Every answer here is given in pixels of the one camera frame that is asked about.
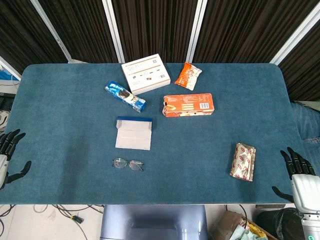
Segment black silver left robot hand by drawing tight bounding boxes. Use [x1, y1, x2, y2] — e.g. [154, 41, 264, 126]
[0, 129, 32, 190]

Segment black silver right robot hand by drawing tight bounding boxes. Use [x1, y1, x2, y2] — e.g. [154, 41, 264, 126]
[271, 146, 320, 215]

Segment black-framed eyeglasses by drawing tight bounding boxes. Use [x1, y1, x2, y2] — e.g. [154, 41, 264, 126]
[112, 157, 145, 172]

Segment blue and white glasses case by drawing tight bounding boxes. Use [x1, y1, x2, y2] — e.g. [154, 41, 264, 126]
[115, 116, 153, 151]

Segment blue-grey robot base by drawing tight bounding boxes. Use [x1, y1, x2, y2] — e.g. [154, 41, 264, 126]
[99, 204, 209, 240]

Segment cardboard box with paper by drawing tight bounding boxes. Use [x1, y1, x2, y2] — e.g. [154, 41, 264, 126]
[212, 211, 276, 240]

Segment blue cookie package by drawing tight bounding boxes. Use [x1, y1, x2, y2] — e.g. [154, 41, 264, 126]
[104, 80, 147, 113]

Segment orange cracker box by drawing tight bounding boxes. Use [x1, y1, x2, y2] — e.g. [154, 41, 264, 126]
[162, 93, 216, 118]

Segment white cardboard box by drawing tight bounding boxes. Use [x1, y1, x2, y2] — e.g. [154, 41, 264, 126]
[121, 53, 172, 96]

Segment black trash bag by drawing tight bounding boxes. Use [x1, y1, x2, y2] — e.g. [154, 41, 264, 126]
[256, 207, 305, 240]

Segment gold red snack packet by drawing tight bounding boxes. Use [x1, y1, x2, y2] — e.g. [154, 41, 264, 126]
[229, 142, 257, 182]

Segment blue denim jeans leg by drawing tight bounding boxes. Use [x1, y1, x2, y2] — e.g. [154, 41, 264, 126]
[291, 101, 320, 161]

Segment teal tablecloth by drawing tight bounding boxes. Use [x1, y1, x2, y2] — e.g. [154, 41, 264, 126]
[0, 62, 320, 206]

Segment black pleated curtain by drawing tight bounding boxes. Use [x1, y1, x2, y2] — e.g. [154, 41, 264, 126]
[37, 0, 118, 63]
[193, 0, 320, 63]
[111, 0, 200, 63]
[0, 0, 68, 73]
[278, 21, 320, 102]

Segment orange white snack bag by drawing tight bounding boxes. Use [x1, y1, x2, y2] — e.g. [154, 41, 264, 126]
[174, 62, 203, 91]

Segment aluminium frame post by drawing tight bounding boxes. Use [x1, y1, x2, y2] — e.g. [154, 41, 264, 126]
[101, 0, 125, 64]
[0, 56, 22, 81]
[30, 0, 74, 64]
[269, 0, 320, 65]
[186, 0, 208, 64]

